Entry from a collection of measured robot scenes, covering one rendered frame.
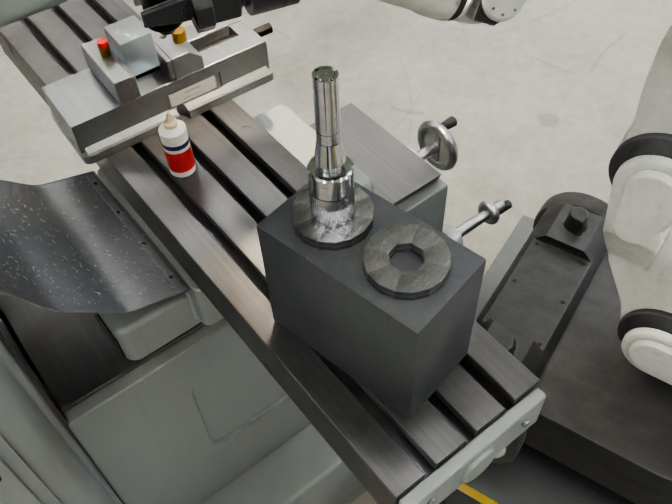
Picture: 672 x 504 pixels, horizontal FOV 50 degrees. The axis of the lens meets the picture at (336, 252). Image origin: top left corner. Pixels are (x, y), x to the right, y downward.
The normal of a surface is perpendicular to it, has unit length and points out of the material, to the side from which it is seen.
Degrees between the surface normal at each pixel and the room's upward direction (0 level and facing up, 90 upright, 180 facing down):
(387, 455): 0
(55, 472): 89
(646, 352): 90
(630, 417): 0
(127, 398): 90
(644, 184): 90
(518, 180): 0
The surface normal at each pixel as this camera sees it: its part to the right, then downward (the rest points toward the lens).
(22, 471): 0.62, 0.58
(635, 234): -0.55, 0.67
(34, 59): -0.04, -0.62
